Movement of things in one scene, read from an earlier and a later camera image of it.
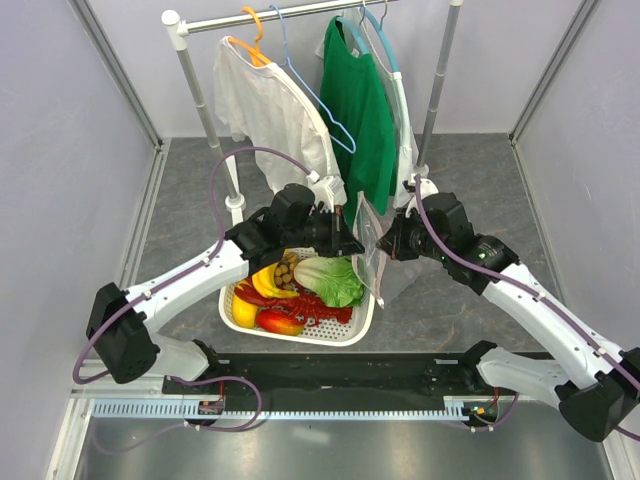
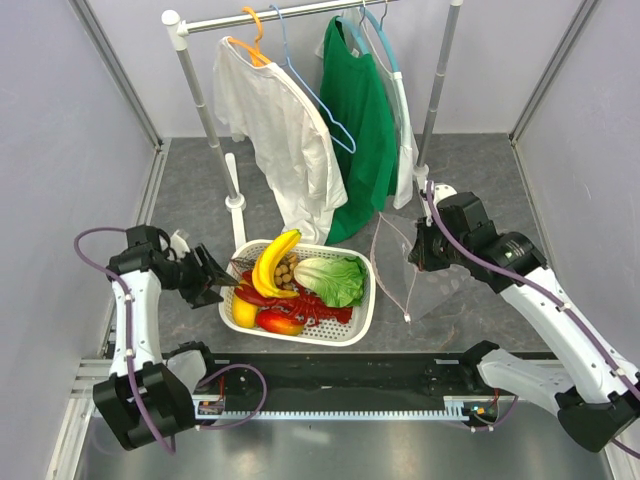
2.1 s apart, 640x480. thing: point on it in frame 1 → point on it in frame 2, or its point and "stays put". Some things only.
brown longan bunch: x=283 y=272 stays put
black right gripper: x=393 y=241 → x=420 y=254
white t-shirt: x=264 y=105 stays put
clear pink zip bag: x=372 y=264 → x=413 y=291
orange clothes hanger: x=257 y=58 stays put
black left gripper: x=341 y=241 → x=209 y=272
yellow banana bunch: x=264 y=279 stays put
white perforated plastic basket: x=343 y=334 stays put
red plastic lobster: x=304 y=309 stays put
